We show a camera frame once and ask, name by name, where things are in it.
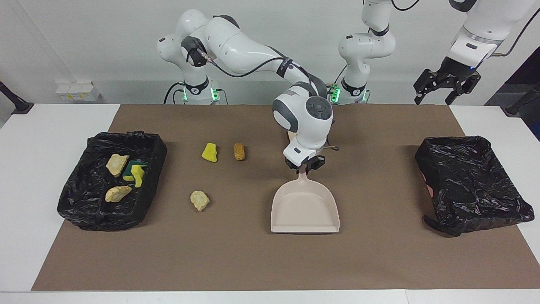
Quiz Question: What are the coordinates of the yellow sponge with green edge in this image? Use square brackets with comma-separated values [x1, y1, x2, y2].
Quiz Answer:
[130, 164, 146, 188]

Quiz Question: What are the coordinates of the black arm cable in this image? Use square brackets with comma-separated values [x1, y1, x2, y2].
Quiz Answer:
[391, 0, 540, 57]
[198, 46, 340, 152]

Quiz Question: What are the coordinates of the white cardboard box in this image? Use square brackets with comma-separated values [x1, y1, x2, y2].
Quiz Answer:
[55, 81, 102, 102]

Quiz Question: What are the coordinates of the black stand leg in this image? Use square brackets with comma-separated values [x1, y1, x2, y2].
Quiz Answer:
[0, 80, 35, 115]
[501, 81, 540, 118]

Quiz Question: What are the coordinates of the brown paper table mat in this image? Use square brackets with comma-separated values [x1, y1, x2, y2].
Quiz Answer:
[31, 104, 540, 292]

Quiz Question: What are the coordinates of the black base power cable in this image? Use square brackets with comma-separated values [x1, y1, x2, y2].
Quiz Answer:
[325, 65, 347, 95]
[163, 81, 187, 105]

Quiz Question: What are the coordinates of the bin lined with black bag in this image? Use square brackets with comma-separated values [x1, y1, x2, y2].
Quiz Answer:
[57, 131, 168, 232]
[414, 135, 535, 237]

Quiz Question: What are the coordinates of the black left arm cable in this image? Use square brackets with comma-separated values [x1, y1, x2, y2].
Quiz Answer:
[391, 0, 540, 57]

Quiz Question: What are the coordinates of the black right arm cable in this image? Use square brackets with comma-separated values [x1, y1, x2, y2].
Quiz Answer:
[198, 46, 340, 152]

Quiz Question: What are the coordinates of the plain yellow sponge piece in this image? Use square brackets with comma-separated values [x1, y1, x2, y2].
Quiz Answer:
[201, 143, 219, 163]

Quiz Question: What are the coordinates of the pale yellow paper ball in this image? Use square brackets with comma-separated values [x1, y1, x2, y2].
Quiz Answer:
[105, 154, 130, 178]
[190, 190, 210, 212]

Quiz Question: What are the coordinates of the green and yellow sponge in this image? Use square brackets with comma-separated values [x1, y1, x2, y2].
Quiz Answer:
[122, 159, 148, 182]

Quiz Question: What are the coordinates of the beige plastic dustpan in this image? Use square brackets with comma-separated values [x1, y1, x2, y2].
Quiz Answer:
[270, 166, 340, 234]

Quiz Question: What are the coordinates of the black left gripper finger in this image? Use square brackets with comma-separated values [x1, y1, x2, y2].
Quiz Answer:
[444, 74, 482, 106]
[413, 69, 440, 105]

